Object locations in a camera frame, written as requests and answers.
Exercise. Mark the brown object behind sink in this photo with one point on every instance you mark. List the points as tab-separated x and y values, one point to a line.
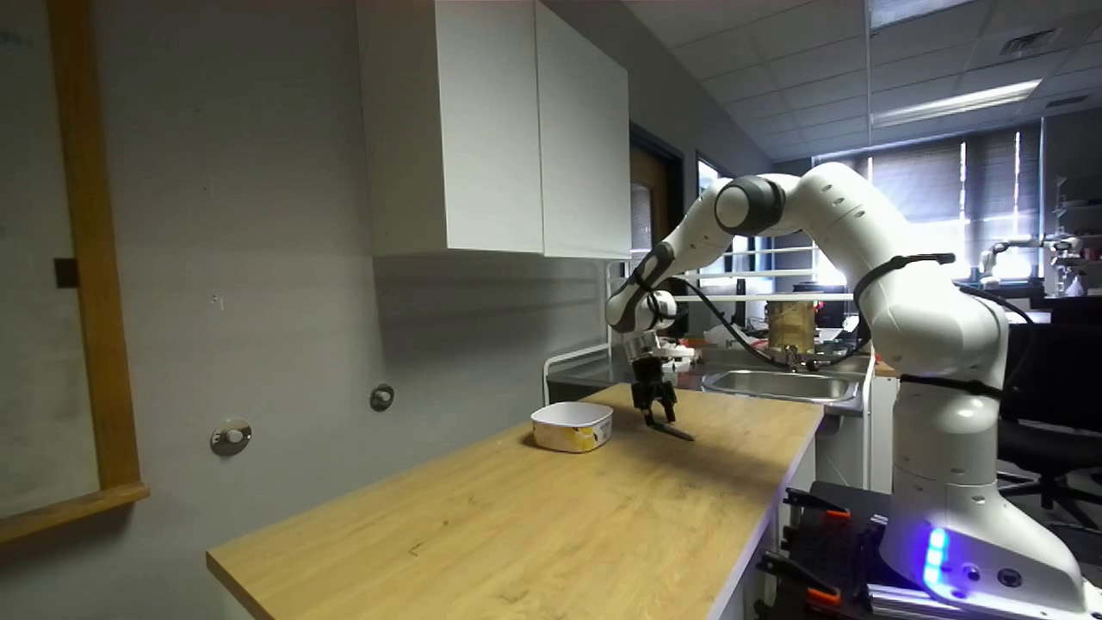
790	325

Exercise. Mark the grey pen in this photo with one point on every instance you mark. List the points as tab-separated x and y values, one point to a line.
672	430

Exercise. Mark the white round container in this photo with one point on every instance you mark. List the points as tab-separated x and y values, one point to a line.
569	427

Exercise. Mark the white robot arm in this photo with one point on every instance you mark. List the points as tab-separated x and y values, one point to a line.
919	323

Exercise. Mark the window blinds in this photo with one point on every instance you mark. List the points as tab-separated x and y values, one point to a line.
953	193

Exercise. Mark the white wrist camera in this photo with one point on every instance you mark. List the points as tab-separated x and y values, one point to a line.
678	350

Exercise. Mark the wood framed whiteboard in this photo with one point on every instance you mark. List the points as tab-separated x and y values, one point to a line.
98	288

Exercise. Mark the stainless steel sink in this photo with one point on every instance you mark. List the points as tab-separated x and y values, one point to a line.
780	382

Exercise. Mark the white wall cabinet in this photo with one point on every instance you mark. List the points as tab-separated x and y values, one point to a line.
517	126

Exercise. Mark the black office chair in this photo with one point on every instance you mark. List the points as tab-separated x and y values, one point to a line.
1053	391

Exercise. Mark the round metal wall knob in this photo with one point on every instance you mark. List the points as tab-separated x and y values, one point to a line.
379	397
231	440

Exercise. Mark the ceiling light panel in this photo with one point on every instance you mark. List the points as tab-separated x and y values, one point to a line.
957	100

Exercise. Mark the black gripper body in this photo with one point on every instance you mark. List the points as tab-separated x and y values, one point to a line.
655	372

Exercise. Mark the small black wall box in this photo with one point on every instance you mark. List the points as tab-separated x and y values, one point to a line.
67	272

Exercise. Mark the orange black clamp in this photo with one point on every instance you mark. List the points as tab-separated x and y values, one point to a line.
822	507
805	584

